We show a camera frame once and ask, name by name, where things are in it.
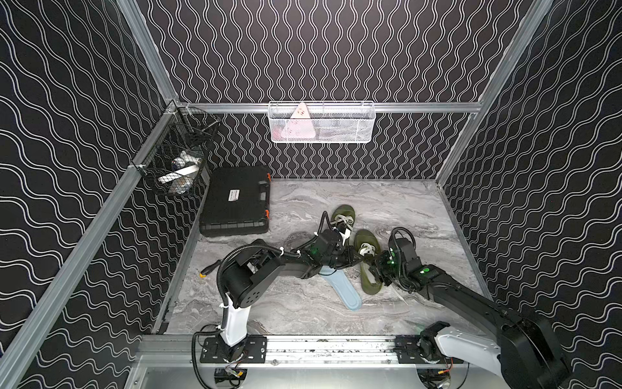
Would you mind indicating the black wire basket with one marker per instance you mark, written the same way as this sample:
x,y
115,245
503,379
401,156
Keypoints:
x,y
191,130

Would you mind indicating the black tool case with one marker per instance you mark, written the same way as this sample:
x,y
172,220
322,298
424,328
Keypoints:
x,y
237,203

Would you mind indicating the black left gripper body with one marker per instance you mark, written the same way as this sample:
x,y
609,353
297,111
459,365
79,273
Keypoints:
x,y
343,253

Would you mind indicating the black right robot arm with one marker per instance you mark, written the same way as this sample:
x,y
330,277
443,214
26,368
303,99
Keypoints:
x,y
520,348

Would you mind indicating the screwdriver black yellow handle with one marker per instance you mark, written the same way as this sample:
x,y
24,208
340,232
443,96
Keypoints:
x,y
209,269

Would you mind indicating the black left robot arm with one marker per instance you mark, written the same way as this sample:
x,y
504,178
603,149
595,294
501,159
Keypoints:
x,y
248,272

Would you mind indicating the white wire basket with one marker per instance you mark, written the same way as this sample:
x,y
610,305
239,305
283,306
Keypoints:
x,y
336,122

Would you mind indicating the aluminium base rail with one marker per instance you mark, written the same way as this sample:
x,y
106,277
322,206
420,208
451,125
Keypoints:
x,y
330,350

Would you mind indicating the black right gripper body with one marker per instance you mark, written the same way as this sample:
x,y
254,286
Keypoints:
x,y
385,270

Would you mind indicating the white items in black basket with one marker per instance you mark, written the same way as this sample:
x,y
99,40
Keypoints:
x,y
184,170

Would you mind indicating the green shoe one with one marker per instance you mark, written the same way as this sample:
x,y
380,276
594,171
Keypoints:
x,y
343,218
368,247

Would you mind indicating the pink triangle card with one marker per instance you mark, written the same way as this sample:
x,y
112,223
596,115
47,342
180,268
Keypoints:
x,y
300,126

